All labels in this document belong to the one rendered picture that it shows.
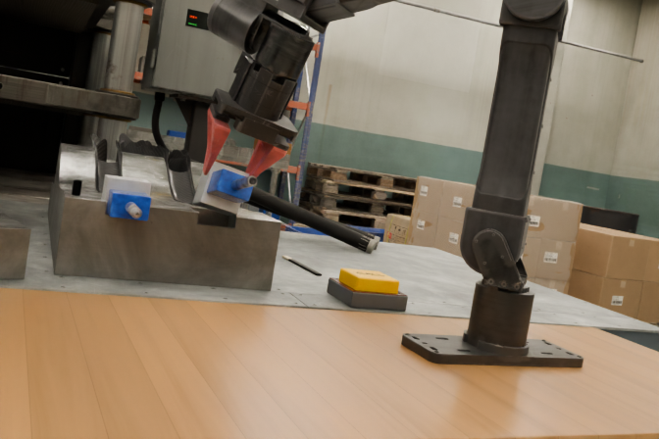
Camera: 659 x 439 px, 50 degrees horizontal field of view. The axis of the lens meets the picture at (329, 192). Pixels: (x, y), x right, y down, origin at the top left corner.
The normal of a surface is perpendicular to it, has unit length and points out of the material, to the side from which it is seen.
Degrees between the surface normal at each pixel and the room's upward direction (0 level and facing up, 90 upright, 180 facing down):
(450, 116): 90
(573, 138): 90
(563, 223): 98
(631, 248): 90
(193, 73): 90
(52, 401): 0
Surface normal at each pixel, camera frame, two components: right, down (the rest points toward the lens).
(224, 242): 0.38, 0.11
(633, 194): -0.93, -0.13
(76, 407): 0.16, -0.99
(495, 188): -0.33, -0.26
